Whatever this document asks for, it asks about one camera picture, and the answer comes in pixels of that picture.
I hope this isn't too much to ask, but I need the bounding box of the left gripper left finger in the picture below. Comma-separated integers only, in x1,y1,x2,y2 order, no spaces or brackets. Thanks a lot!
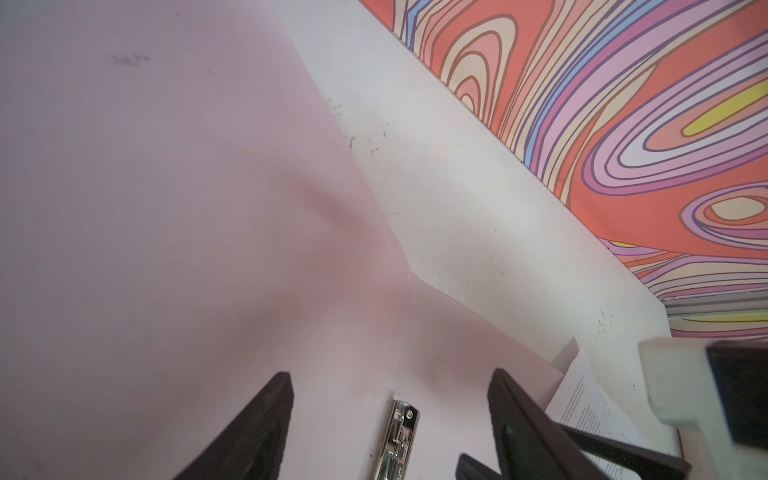
177,372,294,480

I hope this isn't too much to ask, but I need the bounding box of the pink file folder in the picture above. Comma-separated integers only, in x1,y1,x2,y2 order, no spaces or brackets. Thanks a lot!
1,1,561,479

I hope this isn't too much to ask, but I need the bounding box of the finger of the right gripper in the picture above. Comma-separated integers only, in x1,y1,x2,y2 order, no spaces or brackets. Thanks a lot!
561,425,691,480

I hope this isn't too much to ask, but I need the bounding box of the printed English text sheet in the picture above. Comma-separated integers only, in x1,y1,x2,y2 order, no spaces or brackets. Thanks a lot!
545,338,682,457

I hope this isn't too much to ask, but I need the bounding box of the metal folder clip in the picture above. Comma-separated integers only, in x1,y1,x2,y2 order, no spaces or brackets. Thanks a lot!
373,400,420,480

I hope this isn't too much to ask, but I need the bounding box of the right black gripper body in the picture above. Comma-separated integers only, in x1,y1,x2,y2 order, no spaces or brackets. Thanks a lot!
638,337,767,479

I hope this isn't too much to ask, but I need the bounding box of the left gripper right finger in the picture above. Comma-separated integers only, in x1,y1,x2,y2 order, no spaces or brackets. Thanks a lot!
455,368,606,479

